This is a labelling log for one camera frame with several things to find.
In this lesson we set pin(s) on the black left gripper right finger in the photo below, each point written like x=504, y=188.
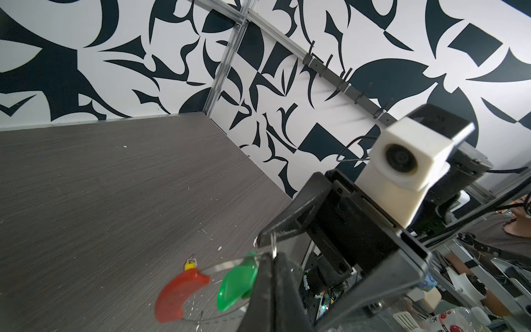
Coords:
x=288, y=310

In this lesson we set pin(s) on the seated person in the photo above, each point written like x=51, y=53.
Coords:
x=510, y=233

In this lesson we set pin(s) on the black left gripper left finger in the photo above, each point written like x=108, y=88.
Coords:
x=260, y=315

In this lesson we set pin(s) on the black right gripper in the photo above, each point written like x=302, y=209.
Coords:
x=352, y=230

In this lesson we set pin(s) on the plastic bottle red label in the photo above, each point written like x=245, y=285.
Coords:
x=457, y=319

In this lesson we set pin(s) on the black wall hook rack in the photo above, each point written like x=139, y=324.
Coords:
x=342, y=85

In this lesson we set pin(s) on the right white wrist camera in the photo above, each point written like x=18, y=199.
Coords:
x=409, y=157

